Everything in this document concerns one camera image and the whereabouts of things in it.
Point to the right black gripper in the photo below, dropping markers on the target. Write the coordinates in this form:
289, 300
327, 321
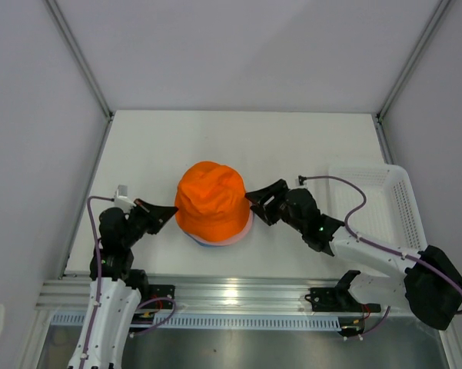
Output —
267, 211

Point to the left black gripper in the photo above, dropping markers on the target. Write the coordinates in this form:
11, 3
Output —
161, 214

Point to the pink bucket hat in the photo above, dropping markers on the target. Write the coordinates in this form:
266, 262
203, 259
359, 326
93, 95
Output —
241, 235

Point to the purple bucket hat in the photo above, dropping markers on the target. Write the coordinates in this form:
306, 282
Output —
196, 239

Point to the blue bucket hat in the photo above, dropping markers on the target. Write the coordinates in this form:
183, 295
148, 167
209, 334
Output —
216, 244

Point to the orange bucket hat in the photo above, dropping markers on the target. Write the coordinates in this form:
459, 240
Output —
211, 201

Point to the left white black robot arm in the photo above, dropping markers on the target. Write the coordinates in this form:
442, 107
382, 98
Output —
117, 290

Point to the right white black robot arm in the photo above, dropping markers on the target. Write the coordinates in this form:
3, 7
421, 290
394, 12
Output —
426, 283

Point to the white plastic basket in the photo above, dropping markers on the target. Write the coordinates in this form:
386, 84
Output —
389, 214

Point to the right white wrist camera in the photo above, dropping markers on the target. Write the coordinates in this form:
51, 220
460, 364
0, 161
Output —
301, 180

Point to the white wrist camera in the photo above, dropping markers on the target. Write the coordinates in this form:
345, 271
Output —
301, 180
121, 199

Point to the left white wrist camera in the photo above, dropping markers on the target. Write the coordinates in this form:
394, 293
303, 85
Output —
121, 199

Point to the aluminium mounting rail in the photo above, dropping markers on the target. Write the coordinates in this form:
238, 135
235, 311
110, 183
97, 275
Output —
200, 295

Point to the white slotted cable duct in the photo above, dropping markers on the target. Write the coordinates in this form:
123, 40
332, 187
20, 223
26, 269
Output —
243, 322

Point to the left aluminium frame post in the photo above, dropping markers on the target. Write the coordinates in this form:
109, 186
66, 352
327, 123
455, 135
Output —
64, 29

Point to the aluminium frame post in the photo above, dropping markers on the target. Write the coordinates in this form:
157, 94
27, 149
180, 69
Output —
64, 29
422, 43

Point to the right aluminium frame post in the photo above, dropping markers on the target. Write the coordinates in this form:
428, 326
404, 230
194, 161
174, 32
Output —
422, 43

